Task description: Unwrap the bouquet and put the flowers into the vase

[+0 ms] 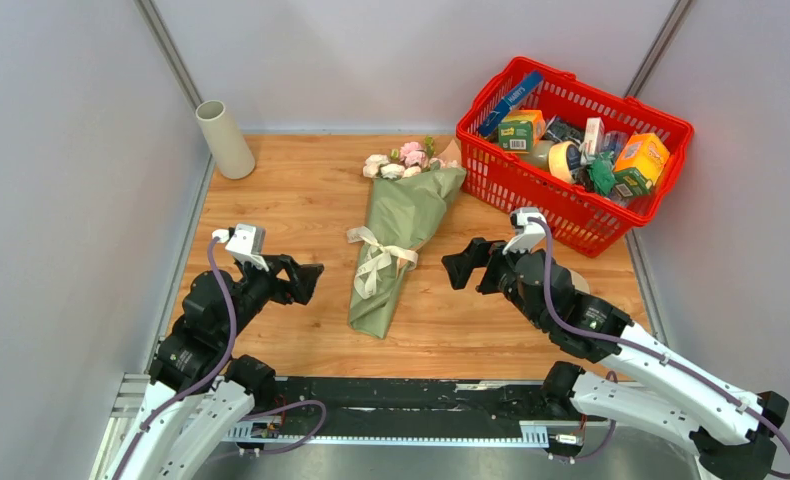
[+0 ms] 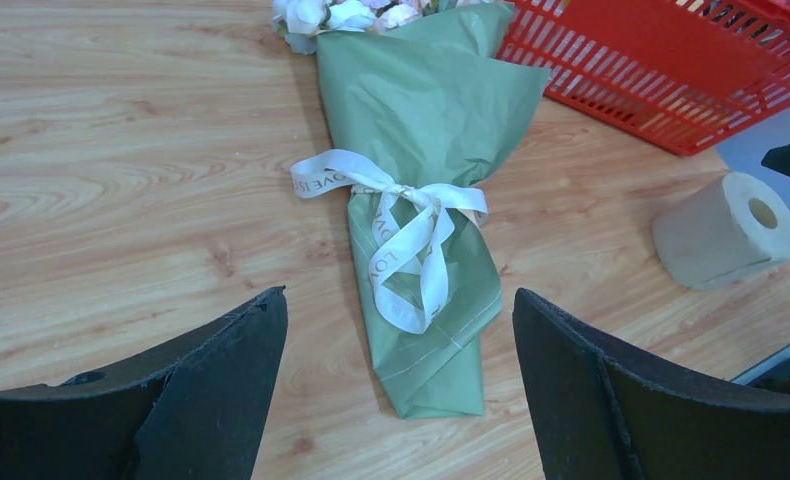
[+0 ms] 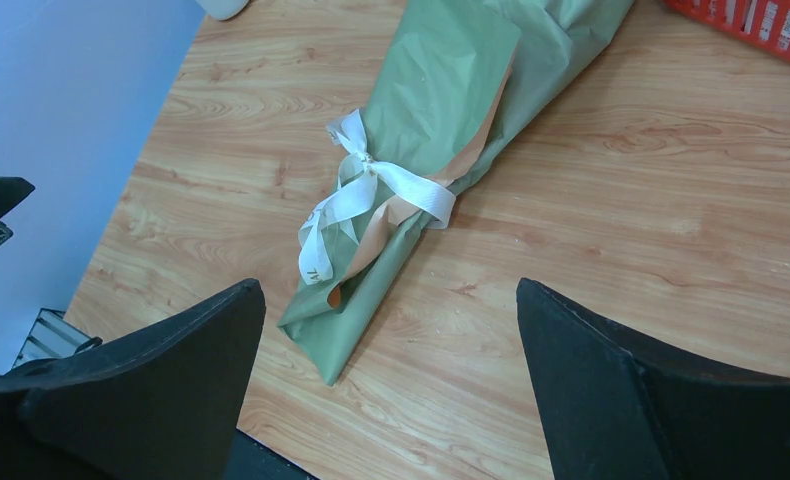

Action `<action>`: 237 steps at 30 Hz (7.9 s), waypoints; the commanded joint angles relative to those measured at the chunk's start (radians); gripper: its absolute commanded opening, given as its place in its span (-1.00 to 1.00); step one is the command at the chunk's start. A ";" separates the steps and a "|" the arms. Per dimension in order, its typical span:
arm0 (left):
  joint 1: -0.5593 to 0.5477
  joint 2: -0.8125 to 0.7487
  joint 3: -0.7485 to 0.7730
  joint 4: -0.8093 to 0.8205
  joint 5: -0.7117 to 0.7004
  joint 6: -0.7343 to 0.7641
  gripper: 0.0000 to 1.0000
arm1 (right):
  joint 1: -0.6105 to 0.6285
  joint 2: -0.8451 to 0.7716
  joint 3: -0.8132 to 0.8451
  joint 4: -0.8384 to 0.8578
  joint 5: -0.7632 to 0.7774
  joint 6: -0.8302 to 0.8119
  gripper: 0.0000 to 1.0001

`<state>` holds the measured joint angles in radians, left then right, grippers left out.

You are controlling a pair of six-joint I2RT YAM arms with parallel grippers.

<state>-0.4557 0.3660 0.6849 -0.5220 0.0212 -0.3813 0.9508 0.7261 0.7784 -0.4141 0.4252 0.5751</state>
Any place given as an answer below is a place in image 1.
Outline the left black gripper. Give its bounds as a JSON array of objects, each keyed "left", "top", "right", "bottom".
[{"left": 220, "top": 250, "right": 325, "bottom": 343}]

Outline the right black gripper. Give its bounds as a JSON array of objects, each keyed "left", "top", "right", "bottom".
[{"left": 441, "top": 236, "right": 546, "bottom": 331}]

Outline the cream printed ribbon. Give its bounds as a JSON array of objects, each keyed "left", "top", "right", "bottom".
[{"left": 346, "top": 226, "right": 419, "bottom": 299}]

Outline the green wrapping paper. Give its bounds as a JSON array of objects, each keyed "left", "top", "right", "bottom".
[{"left": 346, "top": 167, "right": 466, "bottom": 339}]

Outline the pink and white flower bunch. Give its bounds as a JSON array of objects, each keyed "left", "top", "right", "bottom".
[{"left": 362, "top": 136, "right": 463, "bottom": 180}]

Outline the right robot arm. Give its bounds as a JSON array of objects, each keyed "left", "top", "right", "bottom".
[{"left": 442, "top": 237, "right": 789, "bottom": 479}]

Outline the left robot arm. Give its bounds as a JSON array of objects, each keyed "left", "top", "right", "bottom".
[{"left": 103, "top": 255, "right": 324, "bottom": 479}]

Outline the beige cylindrical vase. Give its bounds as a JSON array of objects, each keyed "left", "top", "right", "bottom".
[{"left": 195, "top": 100, "right": 255, "bottom": 180}]

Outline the red plastic shopping basket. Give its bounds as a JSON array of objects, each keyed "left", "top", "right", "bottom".
[{"left": 456, "top": 56, "right": 694, "bottom": 257}]

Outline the clear tape roll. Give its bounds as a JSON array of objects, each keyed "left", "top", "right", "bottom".
[{"left": 519, "top": 140, "right": 556, "bottom": 172}]

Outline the beige masking tape roll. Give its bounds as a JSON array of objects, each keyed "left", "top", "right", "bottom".
[{"left": 548, "top": 141, "right": 581, "bottom": 184}]

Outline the green sponge box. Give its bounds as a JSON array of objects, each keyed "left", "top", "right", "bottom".
[{"left": 497, "top": 109, "right": 546, "bottom": 154}]

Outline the blue razor box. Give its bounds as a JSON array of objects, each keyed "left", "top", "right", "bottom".
[{"left": 477, "top": 71, "right": 544, "bottom": 137}]

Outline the green crumpled packet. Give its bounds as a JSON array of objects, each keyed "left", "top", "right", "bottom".
[{"left": 587, "top": 151, "right": 616, "bottom": 197}]

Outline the dark foil packet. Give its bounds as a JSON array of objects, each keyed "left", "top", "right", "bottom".
[{"left": 543, "top": 115, "right": 584, "bottom": 146}]

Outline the white small box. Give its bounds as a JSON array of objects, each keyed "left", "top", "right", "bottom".
[{"left": 580, "top": 117, "right": 605, "bottom": 164}]

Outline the orange and green box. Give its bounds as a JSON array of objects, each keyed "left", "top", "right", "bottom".
[{"left": 613, "top": 133, "right": 670, "bottom": 199}]

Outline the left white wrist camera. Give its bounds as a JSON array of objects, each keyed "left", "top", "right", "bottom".
[{"left": 212, "top": 223, "right": 269, "bottom": 272}]

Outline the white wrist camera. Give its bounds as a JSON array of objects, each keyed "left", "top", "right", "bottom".
[
  {"left": 212, "top": 223, "right": 269, "bottom": 272},
  {"left": 502, "top": 207, "right": 547, "bottom": 255}
]

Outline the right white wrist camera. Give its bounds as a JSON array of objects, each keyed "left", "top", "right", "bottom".
[{"left": 502, "top": 207, "right": 547, "bottom": 255}]

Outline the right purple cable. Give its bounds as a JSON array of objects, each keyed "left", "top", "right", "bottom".
[{"left": 530, "top": 217, "right": 790, "bottom": 480}]

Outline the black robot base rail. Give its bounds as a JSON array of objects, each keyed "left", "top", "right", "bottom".
[{"left": 224, "top": 377, "right": 589, "bottom": 456}]

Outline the aluminium frame post left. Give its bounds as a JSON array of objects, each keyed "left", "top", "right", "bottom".
[{"left": 134, "top": 0, "right": 203, "bottom": 110}]

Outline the aluminium frame post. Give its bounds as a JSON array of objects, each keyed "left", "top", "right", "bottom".
[
  {"left": 624, "top": 0, "right": 695, "bottom": 97},
  {"left": 134, "top": 0, "right": 203, "bottom": 110}
]

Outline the aluminium frame post right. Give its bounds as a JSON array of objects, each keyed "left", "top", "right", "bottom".
[{"left": 624, "top": 0, "right": 695, "bottom": 97}]

